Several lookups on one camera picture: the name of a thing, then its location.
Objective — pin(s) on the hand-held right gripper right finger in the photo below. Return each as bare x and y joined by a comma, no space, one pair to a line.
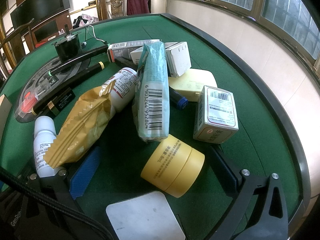
223,168

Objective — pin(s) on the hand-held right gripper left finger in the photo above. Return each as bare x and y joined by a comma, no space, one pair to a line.
84,173

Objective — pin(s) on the golden yellow snack bag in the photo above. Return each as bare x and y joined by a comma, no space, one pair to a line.
82,125

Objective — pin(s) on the white plastic bottle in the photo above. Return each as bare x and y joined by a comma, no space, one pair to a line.
43,140

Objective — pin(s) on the yellow round jar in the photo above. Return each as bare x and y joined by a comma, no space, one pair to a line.
170,167

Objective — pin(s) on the white medicine box with barcode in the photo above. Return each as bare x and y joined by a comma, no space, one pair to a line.
220,112

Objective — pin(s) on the red item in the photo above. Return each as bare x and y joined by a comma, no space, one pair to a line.
26,102

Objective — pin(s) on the black marker with yellow caps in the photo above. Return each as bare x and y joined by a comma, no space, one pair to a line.
86,72

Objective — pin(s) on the black and gold lipstick tube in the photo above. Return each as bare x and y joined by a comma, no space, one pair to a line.
57,102

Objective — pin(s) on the marker with blue cap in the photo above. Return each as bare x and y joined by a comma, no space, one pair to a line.
180,102

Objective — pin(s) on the pale yellow plastic case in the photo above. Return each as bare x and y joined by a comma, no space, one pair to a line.
192,85

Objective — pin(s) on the white canister with red label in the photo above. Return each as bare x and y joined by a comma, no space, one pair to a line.
123,87

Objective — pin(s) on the teal tissue packet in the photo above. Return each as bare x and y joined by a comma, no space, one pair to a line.
152,100

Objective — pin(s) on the grey round tray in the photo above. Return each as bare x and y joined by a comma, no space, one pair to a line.
37,80

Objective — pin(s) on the black curved tube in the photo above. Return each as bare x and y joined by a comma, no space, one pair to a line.
80,57

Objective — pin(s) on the white rectangular box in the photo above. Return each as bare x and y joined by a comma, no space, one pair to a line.
178,57

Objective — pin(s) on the small white box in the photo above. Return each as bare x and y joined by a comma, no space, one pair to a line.
137,55

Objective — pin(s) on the grey box with barcode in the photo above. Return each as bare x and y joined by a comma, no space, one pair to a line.
125,48

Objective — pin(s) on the dark wooden armchair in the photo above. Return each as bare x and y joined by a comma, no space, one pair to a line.
15,42

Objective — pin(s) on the pink patterned bag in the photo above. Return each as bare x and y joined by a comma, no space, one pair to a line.
85,20

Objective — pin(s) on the wooden chair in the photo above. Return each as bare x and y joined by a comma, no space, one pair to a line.
116,2

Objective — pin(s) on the black television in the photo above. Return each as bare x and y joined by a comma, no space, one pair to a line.
37,5

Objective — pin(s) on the window with wooden frame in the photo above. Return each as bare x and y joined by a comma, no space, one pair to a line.
257,0

